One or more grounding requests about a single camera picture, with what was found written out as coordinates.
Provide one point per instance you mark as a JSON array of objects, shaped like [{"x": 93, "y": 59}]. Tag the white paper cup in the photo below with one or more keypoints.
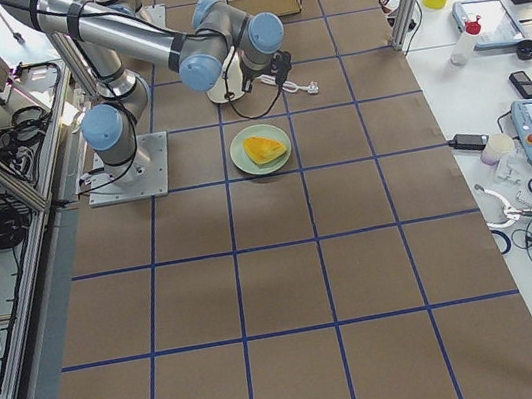
[{"x": 497, "y": 146}]

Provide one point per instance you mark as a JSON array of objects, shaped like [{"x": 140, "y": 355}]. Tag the white toaster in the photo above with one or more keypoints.
[{"x": 222, "y": 93}]

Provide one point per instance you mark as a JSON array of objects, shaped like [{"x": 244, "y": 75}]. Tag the teach pendant far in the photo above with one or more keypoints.
[{"x": 498, "y": 27}]

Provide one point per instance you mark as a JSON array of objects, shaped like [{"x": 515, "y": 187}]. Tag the black phone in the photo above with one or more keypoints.
[{"x": 522, "y": 83}]

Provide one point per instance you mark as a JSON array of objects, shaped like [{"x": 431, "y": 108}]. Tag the blue tape roll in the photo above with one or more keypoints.
[{"x": 506, "y": 243}]

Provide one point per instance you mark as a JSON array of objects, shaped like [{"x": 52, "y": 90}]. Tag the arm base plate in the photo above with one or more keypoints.
[
  {"x": 154, "y": 14},
  {"x": 146, "y": 177}
]

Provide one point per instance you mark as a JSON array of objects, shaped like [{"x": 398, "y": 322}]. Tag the green plate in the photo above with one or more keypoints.
[{"x": 244, "y": 163}]

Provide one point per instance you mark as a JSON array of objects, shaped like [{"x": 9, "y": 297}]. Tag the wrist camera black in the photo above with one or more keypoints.
[{"x": 280, "y": 66}]

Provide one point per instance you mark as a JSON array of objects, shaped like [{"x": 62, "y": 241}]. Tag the bread slice on plate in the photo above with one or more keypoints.
[{"x": 263, "y": 150}]

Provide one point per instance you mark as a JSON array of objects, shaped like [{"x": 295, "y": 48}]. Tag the black power adapter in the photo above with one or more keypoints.
[{"x": 470, "y": 142}]

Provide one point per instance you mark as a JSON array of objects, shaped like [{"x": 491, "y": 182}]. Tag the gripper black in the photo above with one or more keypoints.
[{"x": 248, "y": 77}]

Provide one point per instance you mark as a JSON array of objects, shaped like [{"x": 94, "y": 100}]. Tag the black round cap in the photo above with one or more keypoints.
[{"x": 524, "y": 50}]

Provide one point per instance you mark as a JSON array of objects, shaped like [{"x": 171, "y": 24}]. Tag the squeeze bottle red cap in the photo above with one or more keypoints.
[{"x": 464, "y": 48}]

